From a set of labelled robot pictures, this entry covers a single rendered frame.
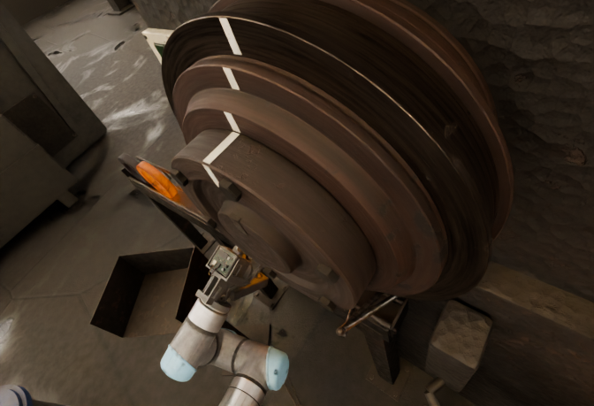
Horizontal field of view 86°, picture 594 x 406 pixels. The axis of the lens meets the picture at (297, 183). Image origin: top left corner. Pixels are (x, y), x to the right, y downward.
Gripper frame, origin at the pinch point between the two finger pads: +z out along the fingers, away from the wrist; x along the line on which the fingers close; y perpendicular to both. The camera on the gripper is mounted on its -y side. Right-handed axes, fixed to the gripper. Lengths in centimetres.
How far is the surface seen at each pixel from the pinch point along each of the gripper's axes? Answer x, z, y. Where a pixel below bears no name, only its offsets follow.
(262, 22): -25, 11, 49
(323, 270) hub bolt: -32.3, -2.9, 33.4
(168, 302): 28.8, -33.2, -15.9
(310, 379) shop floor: -2, -40, -77
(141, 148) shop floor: 216, 14, -87
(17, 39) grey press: 271, 33, 6
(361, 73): -33, 10, 46
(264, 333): 26, -37, -76
